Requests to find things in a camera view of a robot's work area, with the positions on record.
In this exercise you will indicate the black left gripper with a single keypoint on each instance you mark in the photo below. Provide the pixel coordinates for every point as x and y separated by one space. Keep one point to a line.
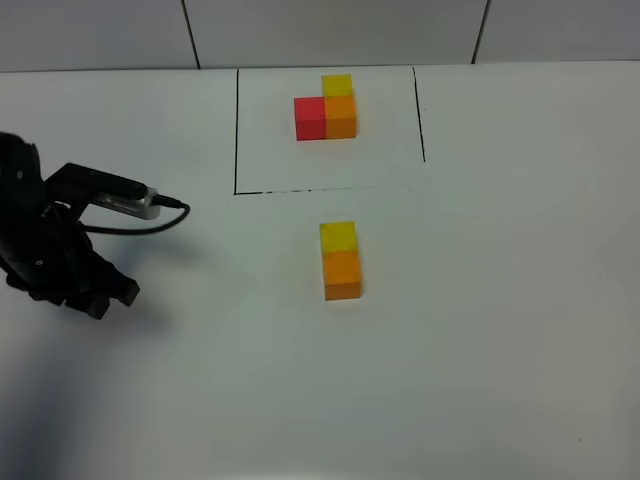
52 259

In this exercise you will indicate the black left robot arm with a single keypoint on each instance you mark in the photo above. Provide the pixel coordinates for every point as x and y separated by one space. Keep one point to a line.
23 190

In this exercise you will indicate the red template block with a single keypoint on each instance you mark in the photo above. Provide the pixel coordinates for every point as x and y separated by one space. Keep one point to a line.
310 118

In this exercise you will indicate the orange template block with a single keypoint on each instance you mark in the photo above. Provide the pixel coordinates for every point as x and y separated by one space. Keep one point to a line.
341 117

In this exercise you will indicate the yellow template block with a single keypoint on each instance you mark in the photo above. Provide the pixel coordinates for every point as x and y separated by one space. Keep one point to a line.
339 85

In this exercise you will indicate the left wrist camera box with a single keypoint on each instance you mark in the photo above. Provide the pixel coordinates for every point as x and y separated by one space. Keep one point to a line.
77 187

